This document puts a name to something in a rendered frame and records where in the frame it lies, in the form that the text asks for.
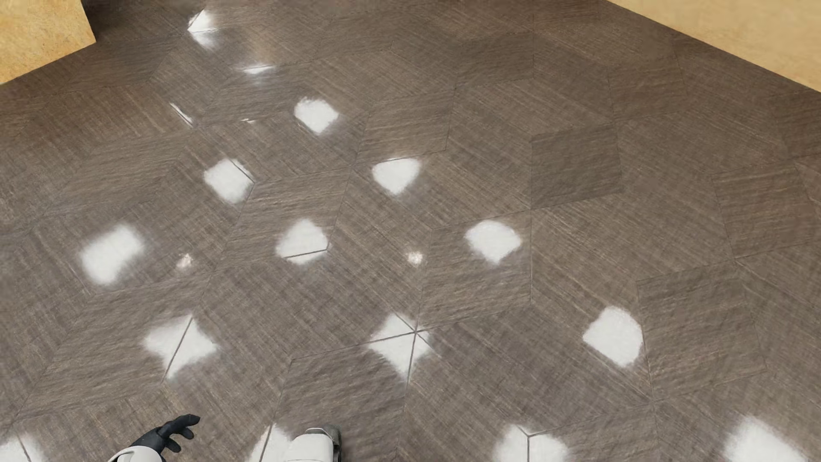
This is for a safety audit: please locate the tan wooden furniture panel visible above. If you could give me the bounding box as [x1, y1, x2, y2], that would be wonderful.
[606, 0, 821, 92]
[0, 0, 97, 84]

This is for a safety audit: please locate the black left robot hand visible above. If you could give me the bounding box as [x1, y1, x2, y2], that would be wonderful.
[130, 414, 201, 456]

